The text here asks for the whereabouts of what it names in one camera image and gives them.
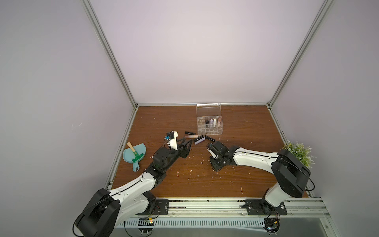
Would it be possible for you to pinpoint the green rake wooden handle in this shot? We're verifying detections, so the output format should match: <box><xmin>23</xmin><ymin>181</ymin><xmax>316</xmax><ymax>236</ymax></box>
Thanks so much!
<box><xmin>127</xmin><ymin>142</ymin><xmax>145</xmax><ymax>163</ymax></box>

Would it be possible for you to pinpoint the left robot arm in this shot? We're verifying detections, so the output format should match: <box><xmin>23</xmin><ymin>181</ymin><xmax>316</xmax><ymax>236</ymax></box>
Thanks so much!
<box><xmin>72</xmin><ymin>138</ymin><xmax>193</xmax><ymax>237</ymax></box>

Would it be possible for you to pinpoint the small lavender lipstick tube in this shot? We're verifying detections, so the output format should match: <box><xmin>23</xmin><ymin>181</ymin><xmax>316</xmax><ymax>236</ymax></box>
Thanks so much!
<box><xmin>194</xmin><ymin>138</ymin><xmax>205</xmax><ymax>145</ymax></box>

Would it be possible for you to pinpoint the clear acrylic lipstick organizer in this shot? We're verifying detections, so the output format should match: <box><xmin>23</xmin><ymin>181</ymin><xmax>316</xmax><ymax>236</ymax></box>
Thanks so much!
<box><xmin>196</xmin><ymin>103</ymin><xmax>224</xmax><ymax>136</ymax></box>

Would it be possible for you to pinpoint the green potted plant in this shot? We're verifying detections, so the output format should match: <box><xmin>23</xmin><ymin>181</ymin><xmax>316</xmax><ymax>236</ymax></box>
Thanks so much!
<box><xmin>283</xmin><ymin>141</ymin><xmax>315</xmax><ymax>168</ymax></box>

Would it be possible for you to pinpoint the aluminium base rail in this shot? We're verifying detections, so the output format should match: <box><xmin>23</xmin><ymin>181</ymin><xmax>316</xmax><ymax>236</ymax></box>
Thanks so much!
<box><xmin>119</xmin><ymin>197</ymin><xmax>332</xmax><ymax>231</ymax></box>

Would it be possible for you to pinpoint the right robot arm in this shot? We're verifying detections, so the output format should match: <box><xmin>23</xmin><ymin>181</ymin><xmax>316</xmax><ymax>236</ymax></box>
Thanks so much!
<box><xmin>207</xmin><ymin>141</ymin><xmax>311</xmax><ymax>213</ymax></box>

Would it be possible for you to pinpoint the black silver band lipstick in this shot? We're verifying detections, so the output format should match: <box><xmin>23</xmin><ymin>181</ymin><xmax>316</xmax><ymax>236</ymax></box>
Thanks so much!
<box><xmin>204</xmin><ymin>136</ymin><xmax>216</xmax><ymax>142</ymax></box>

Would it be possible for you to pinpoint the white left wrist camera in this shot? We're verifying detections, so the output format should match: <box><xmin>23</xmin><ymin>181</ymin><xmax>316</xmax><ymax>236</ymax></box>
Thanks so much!
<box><xmin>165</xmin><ymin>131</ymin><xmax>178</xmax><ymax>150</ymax></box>

